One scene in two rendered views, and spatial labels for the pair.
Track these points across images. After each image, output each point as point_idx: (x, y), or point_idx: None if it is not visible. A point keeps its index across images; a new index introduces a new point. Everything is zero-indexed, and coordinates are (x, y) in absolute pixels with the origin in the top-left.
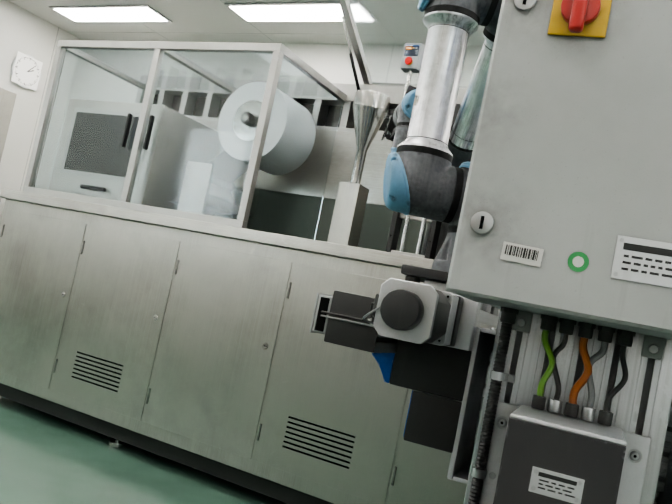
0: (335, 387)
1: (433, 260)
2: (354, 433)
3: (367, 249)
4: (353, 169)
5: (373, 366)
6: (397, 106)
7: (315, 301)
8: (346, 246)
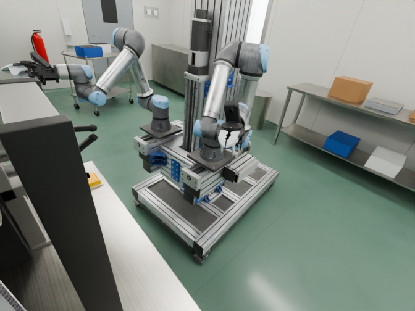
0: None
1: (144, 232)
2: None
3: (183, 286)
4: None
5: None
6: (246, 118)
7: (258, 161)
8: (201, 310)
